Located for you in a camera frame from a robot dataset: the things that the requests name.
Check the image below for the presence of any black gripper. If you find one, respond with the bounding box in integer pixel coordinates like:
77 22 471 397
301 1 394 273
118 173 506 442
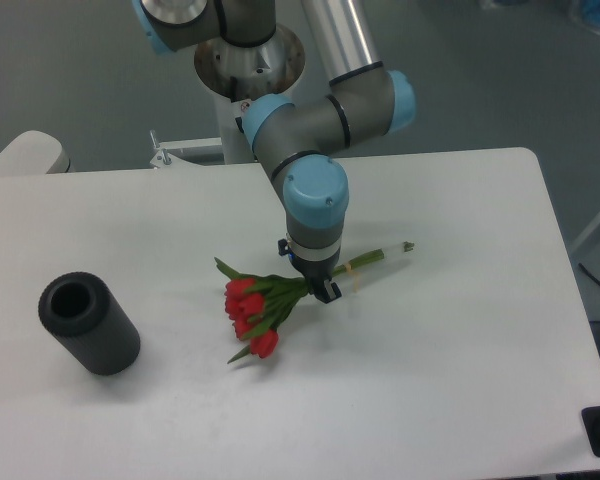
278 237 342 304

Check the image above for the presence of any red tulip bouquet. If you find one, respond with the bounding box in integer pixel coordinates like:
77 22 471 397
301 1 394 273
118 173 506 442
213 240 416 365

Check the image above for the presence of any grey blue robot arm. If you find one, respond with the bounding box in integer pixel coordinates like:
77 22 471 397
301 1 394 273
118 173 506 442
134 1 416 303

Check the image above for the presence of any black ribbed cylindrical vase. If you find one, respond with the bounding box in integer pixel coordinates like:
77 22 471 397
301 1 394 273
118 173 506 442
38 272 141 376

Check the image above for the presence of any white rounded chair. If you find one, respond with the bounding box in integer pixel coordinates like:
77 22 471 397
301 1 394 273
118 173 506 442
0 130 74 178

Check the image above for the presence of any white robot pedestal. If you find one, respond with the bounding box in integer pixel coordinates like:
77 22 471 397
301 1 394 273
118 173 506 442
150 24 305 169

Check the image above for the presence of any black floor cable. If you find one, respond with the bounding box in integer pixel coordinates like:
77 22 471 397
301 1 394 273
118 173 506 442
578 263 600 297

